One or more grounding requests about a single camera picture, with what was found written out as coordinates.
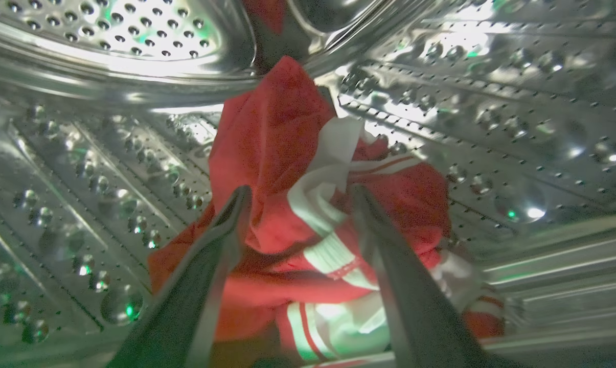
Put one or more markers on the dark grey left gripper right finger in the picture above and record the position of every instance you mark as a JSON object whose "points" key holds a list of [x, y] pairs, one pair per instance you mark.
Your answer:
{"points": [[415, 306]]}

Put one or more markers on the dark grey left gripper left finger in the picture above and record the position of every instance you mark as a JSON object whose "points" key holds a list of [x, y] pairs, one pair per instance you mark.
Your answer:
{"points": [[185, 306]]}

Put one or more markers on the stainless steel washing machine drum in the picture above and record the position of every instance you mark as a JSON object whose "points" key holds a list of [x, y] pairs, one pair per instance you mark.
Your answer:
{"points": [[492, 128]]}

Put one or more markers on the red and white garment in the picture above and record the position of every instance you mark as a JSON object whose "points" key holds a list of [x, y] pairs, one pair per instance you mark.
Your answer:
{"points": [[277, 153]]}

